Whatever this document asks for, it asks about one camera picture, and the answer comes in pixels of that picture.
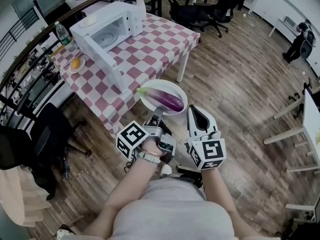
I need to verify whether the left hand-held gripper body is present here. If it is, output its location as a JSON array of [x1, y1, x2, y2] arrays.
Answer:
[[116, 119, 177, 160]]

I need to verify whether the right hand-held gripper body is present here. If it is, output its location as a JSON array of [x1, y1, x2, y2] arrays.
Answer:
[[184, 130, 227, 171]]

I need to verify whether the purple eggplant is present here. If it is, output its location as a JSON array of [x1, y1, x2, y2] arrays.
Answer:
[[136, 87, 185, 113]]

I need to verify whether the white round plate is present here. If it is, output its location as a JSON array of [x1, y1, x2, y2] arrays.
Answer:
[[139, 79, 189, 116]]

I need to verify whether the white microwave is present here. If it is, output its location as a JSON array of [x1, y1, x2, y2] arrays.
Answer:
[[69, 0, 147, 94]]

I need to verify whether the person's right forearm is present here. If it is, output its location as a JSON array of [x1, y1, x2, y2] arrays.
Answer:
[[201, 167, 253, 236]]

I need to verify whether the person's left forearm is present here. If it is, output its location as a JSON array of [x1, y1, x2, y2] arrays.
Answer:
[[81, 147, 162, 237]]

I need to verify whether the person's left hand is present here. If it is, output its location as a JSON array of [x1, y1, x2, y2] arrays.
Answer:
[[140, 135, 168, 158]]

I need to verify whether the white wrist watch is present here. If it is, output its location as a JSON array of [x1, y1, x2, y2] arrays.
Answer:
[[137, 150, 162, 164]]

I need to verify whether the person's white shoe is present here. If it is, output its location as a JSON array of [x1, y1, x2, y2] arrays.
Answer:
[[159, 163, 173, 178]]

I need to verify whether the red white checkered table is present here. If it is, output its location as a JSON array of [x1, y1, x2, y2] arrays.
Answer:
[[50, 12, 201, 135]]

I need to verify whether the person's light grey shirt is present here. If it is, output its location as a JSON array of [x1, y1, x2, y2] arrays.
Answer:
[[108, 176, 243, 240]]

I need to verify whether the small white saucer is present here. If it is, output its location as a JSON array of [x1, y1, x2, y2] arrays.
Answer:
[[67, 56, 87, 75]]

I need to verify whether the black padded office chair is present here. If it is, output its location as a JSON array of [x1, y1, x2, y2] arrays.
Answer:
[[0, 102, 89, 202]]

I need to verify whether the orange yellow fruit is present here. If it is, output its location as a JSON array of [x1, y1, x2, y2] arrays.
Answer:
[[71, 57, 82, 71]]

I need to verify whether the white flower vase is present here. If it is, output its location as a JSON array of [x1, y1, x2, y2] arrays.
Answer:
[[135, 0, 148, 23]]

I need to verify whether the black mesh office chair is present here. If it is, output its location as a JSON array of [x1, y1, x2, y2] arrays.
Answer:
[[163, 0, 230, 39]]

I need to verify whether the clear plastic water bottle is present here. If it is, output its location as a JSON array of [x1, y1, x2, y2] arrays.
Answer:
[[54, 20, 74, 48]]

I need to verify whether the beige knitted garment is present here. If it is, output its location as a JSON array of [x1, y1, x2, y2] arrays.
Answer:
[[0, 167, 53, 229]]

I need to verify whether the curved dark metal railing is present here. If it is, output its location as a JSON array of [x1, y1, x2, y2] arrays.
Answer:
[[0, 0, 141, 115]]

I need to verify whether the white frame desk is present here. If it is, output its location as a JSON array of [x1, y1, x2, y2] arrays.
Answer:
[[263, 88, 320, 224]]

